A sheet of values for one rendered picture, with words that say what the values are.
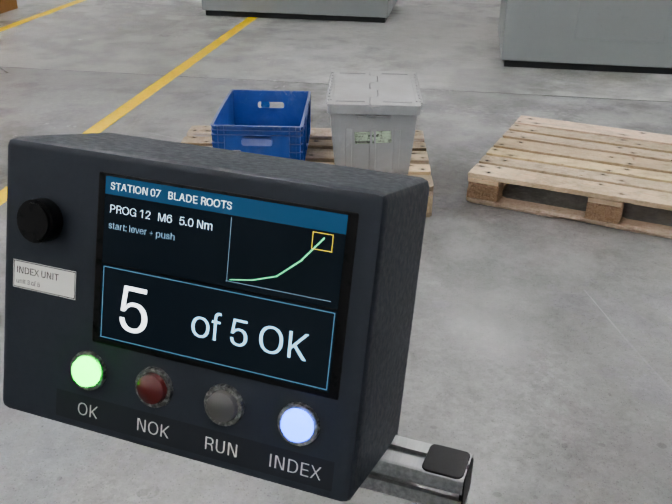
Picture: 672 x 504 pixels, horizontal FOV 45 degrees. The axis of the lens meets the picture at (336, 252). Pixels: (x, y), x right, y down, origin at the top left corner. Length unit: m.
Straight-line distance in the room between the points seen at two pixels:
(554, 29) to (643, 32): 0.62
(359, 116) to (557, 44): 3.07
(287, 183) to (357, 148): 3.11
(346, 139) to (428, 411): 1.55
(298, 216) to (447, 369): 2.11
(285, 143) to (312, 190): 3.11
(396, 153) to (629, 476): 1.85
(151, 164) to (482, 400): 2.00
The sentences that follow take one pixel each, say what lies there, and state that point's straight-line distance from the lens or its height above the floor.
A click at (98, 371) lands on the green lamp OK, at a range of 0.55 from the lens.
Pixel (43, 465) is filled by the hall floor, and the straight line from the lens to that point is 2.29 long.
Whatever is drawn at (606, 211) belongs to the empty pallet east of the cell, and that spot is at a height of 0.07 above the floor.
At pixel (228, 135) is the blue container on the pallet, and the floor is 0.32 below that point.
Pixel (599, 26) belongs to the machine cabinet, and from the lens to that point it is 6.35.
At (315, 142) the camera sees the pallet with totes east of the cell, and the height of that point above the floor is 0.14.
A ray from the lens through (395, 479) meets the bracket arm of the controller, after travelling 0.58.
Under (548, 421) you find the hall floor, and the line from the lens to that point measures 2.40.
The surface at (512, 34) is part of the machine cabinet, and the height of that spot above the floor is 0.24.
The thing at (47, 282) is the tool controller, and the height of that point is 1.17.
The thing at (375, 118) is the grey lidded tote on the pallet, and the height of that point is 0.41.
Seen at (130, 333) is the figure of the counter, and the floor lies 1.15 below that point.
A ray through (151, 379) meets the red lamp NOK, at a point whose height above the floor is 1.13.
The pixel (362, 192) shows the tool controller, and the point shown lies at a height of 1.25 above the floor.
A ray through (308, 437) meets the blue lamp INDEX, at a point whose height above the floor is 1.11.
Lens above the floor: 1.42
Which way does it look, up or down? 26 degrees down
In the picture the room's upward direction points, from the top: 1 degrees clockwise
